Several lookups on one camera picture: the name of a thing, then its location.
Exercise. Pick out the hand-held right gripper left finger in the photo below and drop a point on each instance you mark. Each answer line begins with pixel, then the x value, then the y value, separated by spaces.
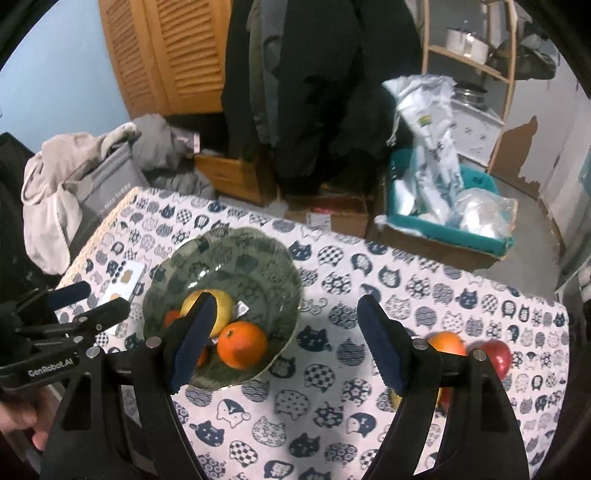
pixel 194 341

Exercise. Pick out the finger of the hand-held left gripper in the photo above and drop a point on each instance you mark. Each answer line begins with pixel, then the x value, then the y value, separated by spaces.
pixel 69 295
pixel 101 316

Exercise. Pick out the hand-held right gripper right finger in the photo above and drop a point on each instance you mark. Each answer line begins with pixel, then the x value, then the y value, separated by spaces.
pixel 383 346

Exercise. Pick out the small tangerine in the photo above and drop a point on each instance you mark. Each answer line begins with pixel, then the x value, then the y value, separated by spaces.
pixel 203 356
pixel 171 317

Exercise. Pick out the yellow-green pear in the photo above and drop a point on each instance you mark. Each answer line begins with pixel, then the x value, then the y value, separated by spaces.
pixel 395 398
pixel 224 314

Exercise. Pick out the orange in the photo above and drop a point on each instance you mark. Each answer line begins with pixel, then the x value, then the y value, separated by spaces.
pixel 445 344
pixel 242 344

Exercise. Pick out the red apple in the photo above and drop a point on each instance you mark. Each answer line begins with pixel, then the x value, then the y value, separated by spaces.
pixel 496 357
pixel 444 395

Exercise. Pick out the green patterned bowl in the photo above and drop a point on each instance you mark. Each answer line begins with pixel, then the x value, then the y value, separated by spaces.
pixel 240 272

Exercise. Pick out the person's left hand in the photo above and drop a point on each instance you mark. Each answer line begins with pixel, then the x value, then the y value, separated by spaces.
pixel 23 415

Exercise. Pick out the white sticker sheet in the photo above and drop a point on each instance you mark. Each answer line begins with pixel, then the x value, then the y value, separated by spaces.
pixel 122 281

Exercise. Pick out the cat print tablecloth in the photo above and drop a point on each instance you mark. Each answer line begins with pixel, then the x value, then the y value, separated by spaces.
pixel 323 286

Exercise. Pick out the large cardboard box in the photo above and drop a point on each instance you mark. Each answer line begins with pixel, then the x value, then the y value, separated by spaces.
pixel 438 254

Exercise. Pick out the grey storage bag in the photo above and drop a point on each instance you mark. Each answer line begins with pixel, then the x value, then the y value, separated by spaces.
pixel 106 194

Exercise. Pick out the light grey fleece robe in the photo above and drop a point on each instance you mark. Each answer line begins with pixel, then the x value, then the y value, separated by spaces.
pixel 51 184

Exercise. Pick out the teal basket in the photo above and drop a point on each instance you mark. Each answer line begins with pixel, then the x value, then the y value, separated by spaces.
pixel 438 228

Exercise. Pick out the cardboard box with red packets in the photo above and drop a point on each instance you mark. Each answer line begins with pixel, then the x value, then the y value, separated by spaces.
pixel 341 221

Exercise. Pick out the clear plastic bag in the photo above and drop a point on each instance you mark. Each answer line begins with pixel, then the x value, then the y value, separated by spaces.
pixel 485 212

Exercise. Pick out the wooden drawer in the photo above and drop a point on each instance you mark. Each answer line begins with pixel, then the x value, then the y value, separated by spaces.
pixel 226 173

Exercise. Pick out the dark grey garment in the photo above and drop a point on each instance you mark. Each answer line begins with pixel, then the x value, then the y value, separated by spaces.
pixel 157 143

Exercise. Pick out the white patterned box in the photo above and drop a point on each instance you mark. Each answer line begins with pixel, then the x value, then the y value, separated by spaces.
pixel 480 134

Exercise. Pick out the wooden louvered wardrobe door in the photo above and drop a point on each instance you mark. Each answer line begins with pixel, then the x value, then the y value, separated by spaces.
pixel 129 55
pixel 194 50

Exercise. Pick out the black hooded coat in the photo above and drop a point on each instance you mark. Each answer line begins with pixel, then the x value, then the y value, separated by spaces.
pixel 323 92

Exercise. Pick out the grey jacket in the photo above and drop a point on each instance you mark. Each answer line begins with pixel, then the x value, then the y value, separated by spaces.
pixel 271 92

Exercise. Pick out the steel pot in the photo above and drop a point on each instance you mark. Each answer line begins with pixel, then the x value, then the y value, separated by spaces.
pixel 473 97

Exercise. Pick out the white door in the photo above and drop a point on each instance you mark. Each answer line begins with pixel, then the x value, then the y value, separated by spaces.
pixel 554 115

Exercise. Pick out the bamboo shelf rack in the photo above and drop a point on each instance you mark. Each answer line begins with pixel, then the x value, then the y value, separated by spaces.
pixel 508 69

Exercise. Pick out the white pot with lid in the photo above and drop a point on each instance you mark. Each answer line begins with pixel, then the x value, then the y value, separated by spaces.
pixel 466 44

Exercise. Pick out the dark hanging bag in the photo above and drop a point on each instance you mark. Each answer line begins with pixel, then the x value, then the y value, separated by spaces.
pixel 535 60

